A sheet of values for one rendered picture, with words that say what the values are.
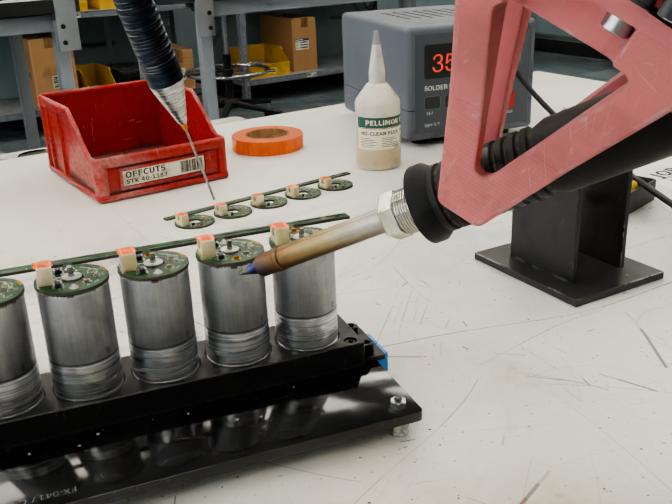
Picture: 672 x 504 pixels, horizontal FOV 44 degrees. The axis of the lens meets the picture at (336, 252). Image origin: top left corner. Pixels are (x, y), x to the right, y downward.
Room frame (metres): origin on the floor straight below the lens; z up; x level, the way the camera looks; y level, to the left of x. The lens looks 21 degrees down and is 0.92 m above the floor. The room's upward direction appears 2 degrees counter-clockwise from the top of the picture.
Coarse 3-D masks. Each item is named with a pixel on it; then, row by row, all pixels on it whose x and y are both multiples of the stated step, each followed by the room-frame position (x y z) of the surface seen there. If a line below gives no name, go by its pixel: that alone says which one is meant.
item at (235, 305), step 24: (216, 288) 0.27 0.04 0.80; (240, 288) 0.27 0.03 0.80; (264, 288) 0.28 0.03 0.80; (216, 312) 0.27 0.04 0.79; (240, 312) 0.27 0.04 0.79; (264, 312) 0.28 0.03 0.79; (216, 336) 0.27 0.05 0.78; (240, 336) 0.27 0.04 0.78; (264, 336) 0.28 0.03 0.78; (216, 360) 0.27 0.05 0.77; (240, 360) 0.27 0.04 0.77
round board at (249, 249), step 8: (232, 240) 0.29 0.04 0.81; (240, 240) 0.29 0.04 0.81; (248, 240) 0.29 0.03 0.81; (216, 248) 0.29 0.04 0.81; (240, 248) 0.29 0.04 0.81; (248, 248) 0.29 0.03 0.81; (256, 248) 0.28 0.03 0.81; (200, 256) 0.28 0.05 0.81; (216, 256) 0.28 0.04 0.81; (224, 256) 0.28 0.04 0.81; (232, 256) 0.28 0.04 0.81; (240, 256) 0.28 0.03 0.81; (248, 256) 0.28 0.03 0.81; (208, 264) 0.27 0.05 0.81; (216, 264) 0.27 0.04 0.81; (224, 264) 0.27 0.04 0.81; (232, 264) 0.27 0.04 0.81; (240, 264) 0.27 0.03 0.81
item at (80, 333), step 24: (96, 288) 0.26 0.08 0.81; (48, 312) 0.25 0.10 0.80; (72, 312) 0.25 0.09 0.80; (96, 312) 0.26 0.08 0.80; (48, 336) 0.25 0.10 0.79; (72, 336) 0.25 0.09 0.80; (96, 336) 0.26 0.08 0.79; (48, 360) 0.26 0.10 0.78; (72, 360) 0.25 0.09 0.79; (96, 360) 0.25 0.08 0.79; (120, 360) 0.26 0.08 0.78; (72, 384) 0.25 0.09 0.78; (96, 384) 0.25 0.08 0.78; (120, 384) 0.26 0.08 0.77
